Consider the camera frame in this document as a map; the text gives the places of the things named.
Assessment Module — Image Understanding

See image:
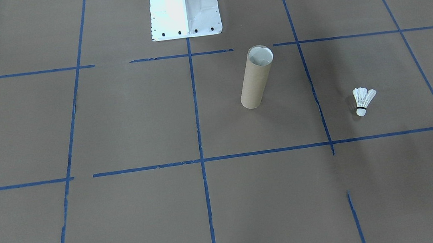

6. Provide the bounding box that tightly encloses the white feather shuttlecock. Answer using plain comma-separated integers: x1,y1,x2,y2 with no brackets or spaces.
352,86,379,117

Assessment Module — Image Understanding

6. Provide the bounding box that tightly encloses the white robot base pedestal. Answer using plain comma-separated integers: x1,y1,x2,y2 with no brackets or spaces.
147,0,224,42

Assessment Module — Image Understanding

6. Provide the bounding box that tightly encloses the brown cardboard tube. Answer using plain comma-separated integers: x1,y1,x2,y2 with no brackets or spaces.
235,44,279,110

